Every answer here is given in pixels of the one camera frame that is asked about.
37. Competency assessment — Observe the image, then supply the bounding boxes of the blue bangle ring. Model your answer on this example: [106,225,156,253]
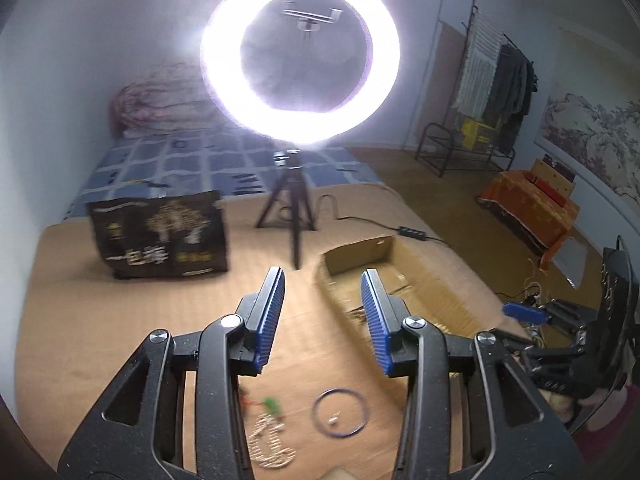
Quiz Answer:
[311,388,370,439]

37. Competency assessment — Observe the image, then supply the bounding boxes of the white pearl necklace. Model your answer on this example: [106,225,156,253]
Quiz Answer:
[246,410,298,469]

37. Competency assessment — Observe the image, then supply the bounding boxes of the white pearl earring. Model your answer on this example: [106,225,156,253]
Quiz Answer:
[328,412,341,426]

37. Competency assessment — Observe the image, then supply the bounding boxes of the gloved right hand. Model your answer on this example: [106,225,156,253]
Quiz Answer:
[541,378,639,432]

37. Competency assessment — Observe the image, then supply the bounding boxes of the brown cardboard box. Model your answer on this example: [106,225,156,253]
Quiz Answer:
[316,236,525,365]

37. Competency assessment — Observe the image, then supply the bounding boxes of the tan bed blanket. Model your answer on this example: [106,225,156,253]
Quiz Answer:
[14,181,532,480]

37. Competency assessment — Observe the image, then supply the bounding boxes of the orange cloth covered furniture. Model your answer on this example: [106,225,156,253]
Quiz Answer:
[478,158,580,273]

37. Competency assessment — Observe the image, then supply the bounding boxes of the black printed snack bag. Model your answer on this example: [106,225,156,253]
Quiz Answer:
[86,191,229,280]

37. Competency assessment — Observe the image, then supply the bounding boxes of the black tripod stand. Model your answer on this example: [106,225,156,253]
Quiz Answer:
[255,148,316,270]

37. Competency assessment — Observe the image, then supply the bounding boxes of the black clothes rack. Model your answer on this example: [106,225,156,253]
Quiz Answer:
[414,0,538,177]

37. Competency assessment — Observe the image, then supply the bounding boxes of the yellow box on rack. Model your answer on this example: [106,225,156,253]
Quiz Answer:
[460,118,496,151]

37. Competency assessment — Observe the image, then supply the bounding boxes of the folded floral quilt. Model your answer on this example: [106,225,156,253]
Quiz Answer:
[112,61,227,134]

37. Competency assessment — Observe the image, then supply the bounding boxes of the dark hanging clothes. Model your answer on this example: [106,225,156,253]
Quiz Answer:
[483,44,538,155]

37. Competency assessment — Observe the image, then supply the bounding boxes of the striped hanging towel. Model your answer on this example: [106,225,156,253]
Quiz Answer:
[452,8,504,120]

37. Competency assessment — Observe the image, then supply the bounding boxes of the phone holder clamp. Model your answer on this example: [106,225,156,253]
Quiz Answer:
[281,0,343,35]

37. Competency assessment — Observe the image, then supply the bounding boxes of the white cables on floor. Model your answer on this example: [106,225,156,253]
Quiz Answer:
[494,257,551,346]

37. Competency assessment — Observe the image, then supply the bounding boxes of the black light power cable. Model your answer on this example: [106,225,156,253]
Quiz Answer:
[299,193,452,248]

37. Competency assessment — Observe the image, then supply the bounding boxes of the landscape wall painting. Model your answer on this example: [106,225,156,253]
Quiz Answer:
[536,28,639,228]

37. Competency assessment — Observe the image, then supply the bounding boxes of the white ring light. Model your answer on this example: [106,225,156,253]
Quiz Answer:
[200,0,400,145]

